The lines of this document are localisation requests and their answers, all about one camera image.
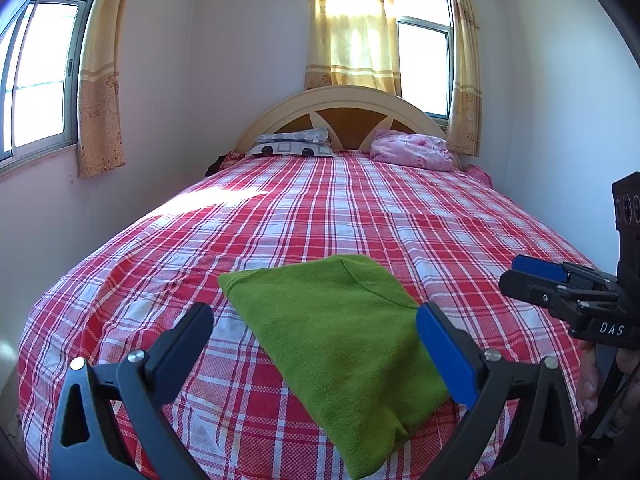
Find green striped knit sweater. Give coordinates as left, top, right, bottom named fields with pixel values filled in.
left=218, top=255, right=449, bottom=479

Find dark clothing beside bed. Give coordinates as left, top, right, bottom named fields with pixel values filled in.
left=205, top=151, right=245, bottom=177

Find right hand holding gripper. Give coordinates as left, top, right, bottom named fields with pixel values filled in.
left=576, top=341, right=639, bottom=443

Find red white plaid bedsheet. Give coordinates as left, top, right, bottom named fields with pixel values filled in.
left=17, top=152, right=584, bottom=479

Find pink cloth beside bed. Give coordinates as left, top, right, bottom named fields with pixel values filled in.
left=464, top=164, right=494, bottom=188

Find yellow curtain right of window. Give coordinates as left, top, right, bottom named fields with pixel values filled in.
left=447, top=0, right=483, bottom=156

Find pink floral pillow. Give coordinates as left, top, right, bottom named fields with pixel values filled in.
left=369, top=129, right=454, bottom=171

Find cream wooden arched headboard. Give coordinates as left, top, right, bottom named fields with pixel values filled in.
left=235, top=86, right=445, bottom=153

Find grey patterned pillow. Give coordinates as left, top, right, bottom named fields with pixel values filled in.
left=246, top=128, right=333, bottom=157

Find yellow curtain side window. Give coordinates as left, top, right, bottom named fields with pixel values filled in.
left=77, top=0, right=127, bottom=179

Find yellow curtain behind headboard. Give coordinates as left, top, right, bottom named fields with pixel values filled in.
left=304, top=0, right=401, bottom=96

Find back window frame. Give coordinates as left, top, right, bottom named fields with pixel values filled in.
left=394, top=0, right=454, bottom=124

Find side window aluminium frame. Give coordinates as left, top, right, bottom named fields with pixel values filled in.
left=1, top=0, right=93, bottom=172

